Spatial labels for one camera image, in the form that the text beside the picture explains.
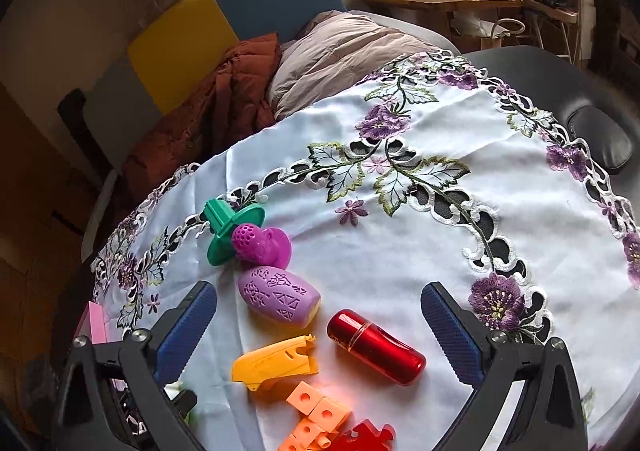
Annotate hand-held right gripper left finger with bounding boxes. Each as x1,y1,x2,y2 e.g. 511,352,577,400
52,281,218,451

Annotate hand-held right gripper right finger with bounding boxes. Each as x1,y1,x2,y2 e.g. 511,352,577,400
420,281,588,451

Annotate red metallic cylinder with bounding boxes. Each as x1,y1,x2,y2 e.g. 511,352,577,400
326,309,427,387

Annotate pink storage box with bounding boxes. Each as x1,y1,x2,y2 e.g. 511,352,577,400
75,301,128,392

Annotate yellow plastic toy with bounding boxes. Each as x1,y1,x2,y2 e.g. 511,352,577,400
231,333,321,393

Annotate green plunger toy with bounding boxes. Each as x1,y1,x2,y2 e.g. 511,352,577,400
202,198,268,268

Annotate lilac oval cutout toy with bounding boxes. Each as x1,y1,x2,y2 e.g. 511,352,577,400
236,266,322,330

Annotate purple perforated toy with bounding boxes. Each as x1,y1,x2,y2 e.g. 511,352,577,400
231,224,293,268

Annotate red puzzle piece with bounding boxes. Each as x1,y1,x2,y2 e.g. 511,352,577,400
325,418,397,451

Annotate orange linked cube blocks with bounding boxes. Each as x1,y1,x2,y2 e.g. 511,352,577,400
275,380,353,451

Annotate white embroidered floral tablecloth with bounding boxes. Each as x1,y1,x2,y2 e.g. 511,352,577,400
90,48,640,451

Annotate brown quilted blanket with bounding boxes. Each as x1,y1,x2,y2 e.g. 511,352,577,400
117,33,283,212

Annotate black padded cushion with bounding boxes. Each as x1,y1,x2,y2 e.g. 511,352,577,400
572,107,640,172

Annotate blue yellow chair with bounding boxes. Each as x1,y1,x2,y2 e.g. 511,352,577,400
85,0,348,172

